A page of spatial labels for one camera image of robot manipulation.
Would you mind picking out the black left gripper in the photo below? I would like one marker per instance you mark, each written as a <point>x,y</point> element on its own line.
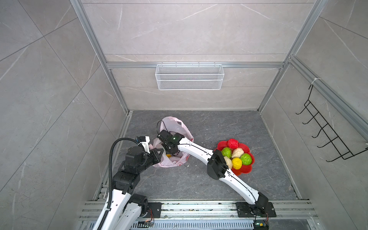
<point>155,157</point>

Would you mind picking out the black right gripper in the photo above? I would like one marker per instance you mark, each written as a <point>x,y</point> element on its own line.
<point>173,152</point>

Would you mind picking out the pink plastic bag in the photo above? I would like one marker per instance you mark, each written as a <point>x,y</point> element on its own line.
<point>171,129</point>

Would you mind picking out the green fake kiwi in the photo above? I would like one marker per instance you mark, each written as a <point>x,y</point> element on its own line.
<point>227,152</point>

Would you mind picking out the cream fake fruit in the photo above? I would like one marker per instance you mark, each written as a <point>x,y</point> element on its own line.
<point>237,153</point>
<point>228,162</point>

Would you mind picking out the yellow fake lemon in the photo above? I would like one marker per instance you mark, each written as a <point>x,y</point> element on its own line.
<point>236,163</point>

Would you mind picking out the green fake lime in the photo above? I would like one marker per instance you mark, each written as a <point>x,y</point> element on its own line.
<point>246,159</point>

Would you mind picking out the red flower-shaped bowl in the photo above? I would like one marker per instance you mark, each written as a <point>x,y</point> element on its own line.
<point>245,168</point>

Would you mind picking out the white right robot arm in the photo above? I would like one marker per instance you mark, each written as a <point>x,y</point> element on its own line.
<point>216,168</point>

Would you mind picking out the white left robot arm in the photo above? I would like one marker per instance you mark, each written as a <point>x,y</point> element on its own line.
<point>120,187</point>

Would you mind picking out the white wire mesh basket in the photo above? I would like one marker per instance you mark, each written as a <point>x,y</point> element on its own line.
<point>189,76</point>

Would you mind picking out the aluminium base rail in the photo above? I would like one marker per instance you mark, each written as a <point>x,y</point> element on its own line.
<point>210,215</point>

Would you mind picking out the black wire hook rack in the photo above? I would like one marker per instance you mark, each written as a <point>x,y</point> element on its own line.
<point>324,127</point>

